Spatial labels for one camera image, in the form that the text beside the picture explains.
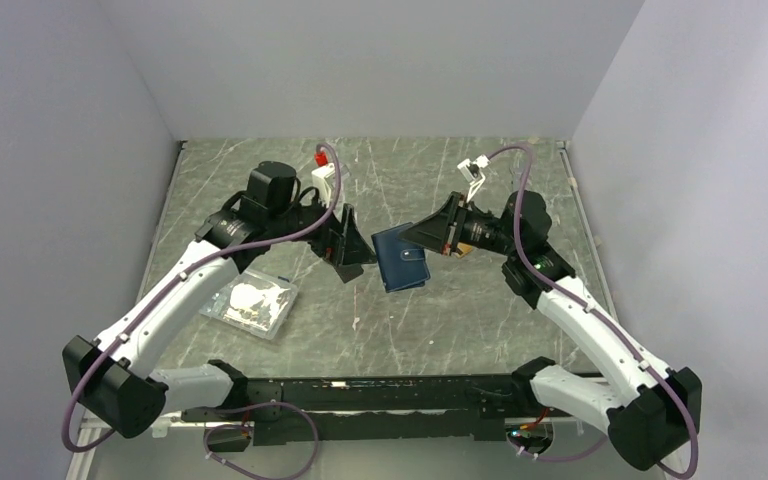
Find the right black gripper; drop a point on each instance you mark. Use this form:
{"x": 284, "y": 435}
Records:
{"x": 437, "y": 232}

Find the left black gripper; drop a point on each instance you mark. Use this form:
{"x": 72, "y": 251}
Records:
{"x": 342, "y": 243}

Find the blue leather card holder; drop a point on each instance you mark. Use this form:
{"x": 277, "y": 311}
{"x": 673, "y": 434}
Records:
{"x": 402, "y": 264}

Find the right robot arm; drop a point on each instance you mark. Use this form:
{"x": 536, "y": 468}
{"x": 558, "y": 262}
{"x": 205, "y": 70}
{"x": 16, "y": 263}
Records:
{"x": 537, "y": 273}

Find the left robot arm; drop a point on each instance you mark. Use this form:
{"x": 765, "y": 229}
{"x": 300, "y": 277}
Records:
{"x": 115, "y": 374}

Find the clear plastic screw box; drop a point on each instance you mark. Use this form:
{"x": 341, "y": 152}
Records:
{"x": 254, "y": 302}

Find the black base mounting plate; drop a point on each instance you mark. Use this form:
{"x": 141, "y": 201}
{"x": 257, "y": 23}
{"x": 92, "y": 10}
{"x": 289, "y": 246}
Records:
{"x": 294, "y": 424}

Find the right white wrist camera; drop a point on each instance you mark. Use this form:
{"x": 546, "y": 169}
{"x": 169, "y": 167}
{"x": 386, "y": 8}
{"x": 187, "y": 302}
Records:
{"x": 473, "y": 172}

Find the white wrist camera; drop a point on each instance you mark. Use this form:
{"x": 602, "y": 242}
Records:
{"x": 473, "y": 172}
{"x": 327, "y": 178}

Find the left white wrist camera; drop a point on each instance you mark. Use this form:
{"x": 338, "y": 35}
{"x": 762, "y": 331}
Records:
{"x": 327, "y": 178}

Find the aluminium frame rail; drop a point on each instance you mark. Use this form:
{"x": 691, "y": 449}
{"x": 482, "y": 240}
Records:
{"x": 131, "y": 408}

